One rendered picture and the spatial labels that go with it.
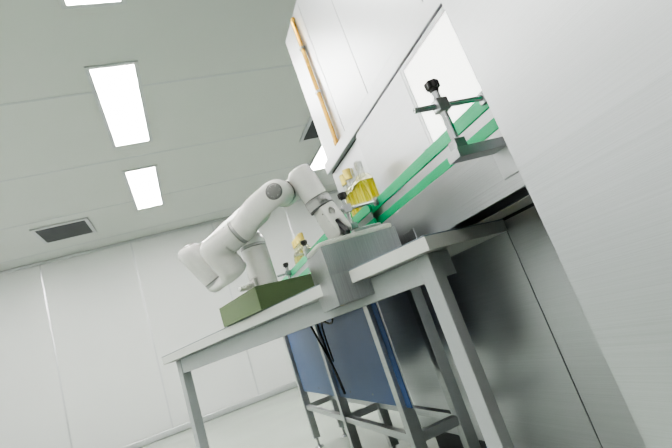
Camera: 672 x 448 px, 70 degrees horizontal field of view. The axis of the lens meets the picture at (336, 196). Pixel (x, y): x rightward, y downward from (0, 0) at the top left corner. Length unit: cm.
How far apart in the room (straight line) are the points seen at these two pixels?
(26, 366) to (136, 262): 181
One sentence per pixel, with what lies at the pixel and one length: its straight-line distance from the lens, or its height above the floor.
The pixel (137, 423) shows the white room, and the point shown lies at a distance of 738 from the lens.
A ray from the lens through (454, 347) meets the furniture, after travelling 114.
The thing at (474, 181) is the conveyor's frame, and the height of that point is 82.
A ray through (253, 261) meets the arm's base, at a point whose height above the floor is 92.
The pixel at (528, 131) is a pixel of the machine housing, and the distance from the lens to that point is 69.
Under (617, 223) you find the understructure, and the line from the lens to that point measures 63.
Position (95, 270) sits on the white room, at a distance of 760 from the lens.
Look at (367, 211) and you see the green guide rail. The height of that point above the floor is 94.
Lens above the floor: 63
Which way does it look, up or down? 14 degrees up
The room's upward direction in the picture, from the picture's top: 19 degrees counter-clockwise
